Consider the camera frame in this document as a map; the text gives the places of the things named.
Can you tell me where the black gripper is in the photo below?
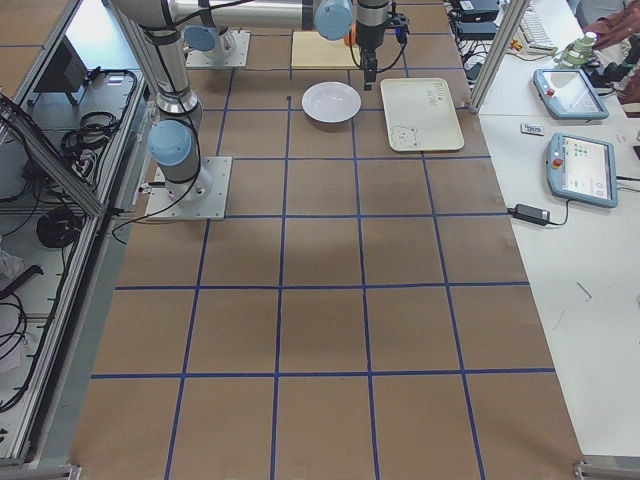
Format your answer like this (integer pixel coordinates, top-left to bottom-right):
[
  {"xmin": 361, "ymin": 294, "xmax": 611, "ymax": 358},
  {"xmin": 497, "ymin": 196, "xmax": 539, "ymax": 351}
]
[{"xmin": 356, "ymin": 0, "xmax": 389, "ymax": 91}]

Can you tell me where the orange fruit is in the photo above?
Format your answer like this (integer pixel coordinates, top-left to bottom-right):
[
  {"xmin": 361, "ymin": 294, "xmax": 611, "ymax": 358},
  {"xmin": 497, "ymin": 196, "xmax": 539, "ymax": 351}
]
[{"xmin": 343, "ymin": 23, "xmax": 357, "ymax": 47}]

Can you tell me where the white round plate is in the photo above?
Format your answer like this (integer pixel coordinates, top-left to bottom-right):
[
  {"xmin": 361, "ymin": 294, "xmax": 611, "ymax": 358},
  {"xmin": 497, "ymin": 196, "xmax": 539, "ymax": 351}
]
[{"xmin": 301, "ymin": 81, "xmax": 361, "ymax": 124}]

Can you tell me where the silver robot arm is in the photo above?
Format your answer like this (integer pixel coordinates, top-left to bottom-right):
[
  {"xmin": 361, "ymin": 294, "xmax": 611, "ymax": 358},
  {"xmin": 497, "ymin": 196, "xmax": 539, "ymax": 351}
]
[
  {"xmin": 113, "ymin": 1, "xmax": 319, "ymax": 199},
  {"xmin": 167, "ymin": 1, "xmax": 397, "ymax": 91}
]

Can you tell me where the cream bear tray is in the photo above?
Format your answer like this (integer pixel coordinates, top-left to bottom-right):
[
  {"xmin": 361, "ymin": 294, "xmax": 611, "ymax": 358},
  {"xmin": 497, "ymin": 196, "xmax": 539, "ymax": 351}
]
[{"xmin": 380, "ymin": 78, "xmax": 464, "ymax": 152}]

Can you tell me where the bamboo cutting board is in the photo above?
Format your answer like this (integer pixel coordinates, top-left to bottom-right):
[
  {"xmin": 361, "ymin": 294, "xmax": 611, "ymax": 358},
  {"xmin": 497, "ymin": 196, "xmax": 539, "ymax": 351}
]
[{"xmin": 291, "ymin": 31, "xmax": 359, "ymax": 70}]

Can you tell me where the white keyboard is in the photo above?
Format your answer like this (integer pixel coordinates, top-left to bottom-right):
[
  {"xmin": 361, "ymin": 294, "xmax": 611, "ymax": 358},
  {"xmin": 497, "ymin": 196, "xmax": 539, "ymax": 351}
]
[{"xmin": 516, "ymin": 8, "xmax": 557, "ymax": 55}]

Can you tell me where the far blue teach pendant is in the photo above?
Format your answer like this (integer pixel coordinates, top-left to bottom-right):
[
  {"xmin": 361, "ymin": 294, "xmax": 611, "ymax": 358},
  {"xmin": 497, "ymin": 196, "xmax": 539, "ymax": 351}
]
[{"xmin": 532, "ymin": 69, "xmax": 609, "ymax": 121}]

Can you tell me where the blue teach pendant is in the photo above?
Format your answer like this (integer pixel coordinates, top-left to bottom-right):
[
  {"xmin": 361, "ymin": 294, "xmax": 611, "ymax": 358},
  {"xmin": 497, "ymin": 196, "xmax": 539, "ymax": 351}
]
[
  {"xmin": 532, "ymin": 69, "xmax": 609, "ymax": 121},
  {"xmin": 546, "ymin": 133, "xmax": 618, "ymax": 208}
]

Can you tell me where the black power adapter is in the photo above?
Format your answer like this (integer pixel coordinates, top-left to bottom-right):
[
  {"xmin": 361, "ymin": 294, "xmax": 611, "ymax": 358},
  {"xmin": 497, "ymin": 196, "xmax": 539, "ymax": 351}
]
[{"xmin": 507, "ymin": 203, "xmax": 550, "ymax": 226}]

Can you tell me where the near blue teach pendant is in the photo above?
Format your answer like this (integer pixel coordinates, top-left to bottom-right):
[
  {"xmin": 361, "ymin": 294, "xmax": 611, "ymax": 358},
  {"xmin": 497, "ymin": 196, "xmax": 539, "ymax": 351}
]
[{"xmin": 546, "ymin": 133, "xmax": 618, "ymax": 208}]

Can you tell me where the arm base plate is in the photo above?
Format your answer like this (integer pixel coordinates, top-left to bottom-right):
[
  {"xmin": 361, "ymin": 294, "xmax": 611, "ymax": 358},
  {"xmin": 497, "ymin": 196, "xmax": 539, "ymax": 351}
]
[
  {"xmin": 145, "ymin": 156, "xmax": 232, "ymax": 222},
  {"xmin": 186, "ymin": 30, "xmax": 250, "ymax": 70}
]

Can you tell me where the aluminium frame post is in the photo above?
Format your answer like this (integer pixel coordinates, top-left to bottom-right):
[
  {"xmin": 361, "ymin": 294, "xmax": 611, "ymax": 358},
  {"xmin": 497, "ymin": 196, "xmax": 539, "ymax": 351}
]
[{"xmin": 468, "ymin": 0, "xmax": 530, "ymax": 114}]

